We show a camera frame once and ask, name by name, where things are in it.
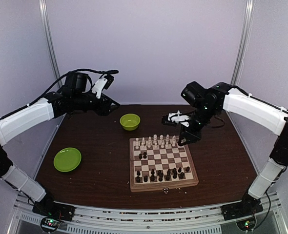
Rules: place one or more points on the wooden chess board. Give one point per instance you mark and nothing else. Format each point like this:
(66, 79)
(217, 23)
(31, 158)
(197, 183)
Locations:
(158, 162)

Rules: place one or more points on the right aluminium corner post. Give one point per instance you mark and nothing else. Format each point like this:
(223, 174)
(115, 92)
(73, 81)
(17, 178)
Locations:
(244, 41)

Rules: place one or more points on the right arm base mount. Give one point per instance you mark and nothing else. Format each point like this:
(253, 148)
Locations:
(241, 214)

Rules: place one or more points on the left aluminium corner post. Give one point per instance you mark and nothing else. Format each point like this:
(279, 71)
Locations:
(48, 36)

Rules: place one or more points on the aluminium corner post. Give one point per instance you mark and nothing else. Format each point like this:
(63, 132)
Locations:
(244, 41)
(48, 36)

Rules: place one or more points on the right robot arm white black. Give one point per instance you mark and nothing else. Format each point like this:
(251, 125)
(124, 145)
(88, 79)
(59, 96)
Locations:
(225, 97)

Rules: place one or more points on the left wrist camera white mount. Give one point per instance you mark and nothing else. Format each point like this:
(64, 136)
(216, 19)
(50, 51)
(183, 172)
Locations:
(101, 84)

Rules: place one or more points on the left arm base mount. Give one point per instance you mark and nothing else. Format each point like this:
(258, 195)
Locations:
(52, 220)

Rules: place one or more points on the green plate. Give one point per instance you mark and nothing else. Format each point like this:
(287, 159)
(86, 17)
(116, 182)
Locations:
(67, 159)

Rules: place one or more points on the green bowl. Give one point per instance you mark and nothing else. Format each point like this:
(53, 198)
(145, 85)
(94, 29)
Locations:
(130, 122)

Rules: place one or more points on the aluminium front rail frame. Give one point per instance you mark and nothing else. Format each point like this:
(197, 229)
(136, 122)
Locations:
(193, 220)

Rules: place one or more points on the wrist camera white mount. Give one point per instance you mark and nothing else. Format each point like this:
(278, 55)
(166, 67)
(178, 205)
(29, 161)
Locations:
(173, 119)
(101, 84)

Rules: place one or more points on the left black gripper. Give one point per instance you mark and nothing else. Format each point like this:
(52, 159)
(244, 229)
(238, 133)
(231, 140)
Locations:
(103, 109)

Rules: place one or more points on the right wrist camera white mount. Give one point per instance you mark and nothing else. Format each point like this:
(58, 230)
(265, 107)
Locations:
(173, 119)

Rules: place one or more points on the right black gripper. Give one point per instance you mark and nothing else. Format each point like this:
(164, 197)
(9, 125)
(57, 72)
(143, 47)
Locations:
(193, 136)

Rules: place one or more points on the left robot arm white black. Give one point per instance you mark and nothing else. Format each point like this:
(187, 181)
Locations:
(82, 91)

